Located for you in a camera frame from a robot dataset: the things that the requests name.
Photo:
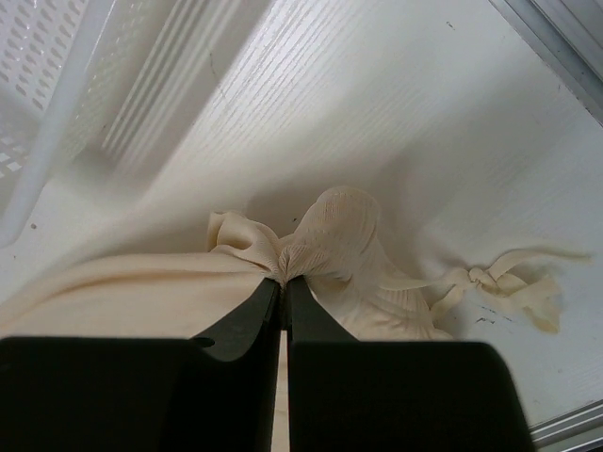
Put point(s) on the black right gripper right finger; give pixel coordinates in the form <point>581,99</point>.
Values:
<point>351,395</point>

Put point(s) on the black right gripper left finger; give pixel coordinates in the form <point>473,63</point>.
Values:
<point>214,391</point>

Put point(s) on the beige trousers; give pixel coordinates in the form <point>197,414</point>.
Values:
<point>335,249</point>

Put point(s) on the white plastic basket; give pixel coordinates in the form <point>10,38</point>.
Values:
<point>110,86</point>

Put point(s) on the aluminium table edge rail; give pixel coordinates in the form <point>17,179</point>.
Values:
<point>578,430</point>

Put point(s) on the aluminium right side rail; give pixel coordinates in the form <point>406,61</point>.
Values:
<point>567,36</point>

